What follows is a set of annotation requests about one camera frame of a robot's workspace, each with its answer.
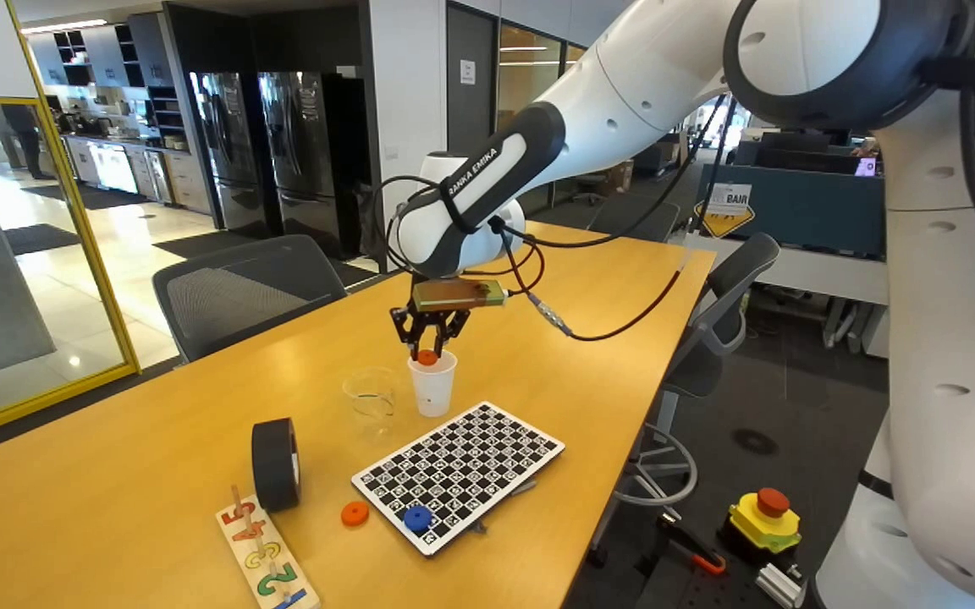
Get clear plastic cup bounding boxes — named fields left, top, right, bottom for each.
left=342, top=373, right=395, bottom=437

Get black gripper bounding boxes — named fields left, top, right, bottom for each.
left=389, top=307, right=472, bottom=363

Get blue ring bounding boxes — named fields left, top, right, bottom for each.
left=401, top=501, right=438, bottom=537

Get checkerboard calibration board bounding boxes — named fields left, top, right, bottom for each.
left=352, top=402, right=566, bottom=557

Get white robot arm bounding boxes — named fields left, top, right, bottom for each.
left=392, top=0, right=975, bottom=609

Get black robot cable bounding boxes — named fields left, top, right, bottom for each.
left=380, top=96, right=738, bottom=346

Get black orange handled tool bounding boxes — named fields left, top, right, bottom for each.
left=658, top=506, right=729, bottom=578

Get yellow red emergency stop button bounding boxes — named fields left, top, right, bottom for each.
left=729, top=487, right=804, bottom=556

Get wrist camera on wooden mount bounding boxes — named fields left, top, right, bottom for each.
left=411, top=281, right=508, bottom=311

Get wooden number puzzle strip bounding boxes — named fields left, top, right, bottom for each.
left=216, top=493, right=323, bottom=609

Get grey office chair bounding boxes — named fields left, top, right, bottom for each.
left=612, top=232, right=780, bottom=506
left=152, top=232, right=346, bottom=358

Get black tape roll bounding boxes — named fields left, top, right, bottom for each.
left=251, top=421, right=297, bottom=510

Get white paper cup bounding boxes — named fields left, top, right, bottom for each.
left=411, top=352, right=456, bottom=417

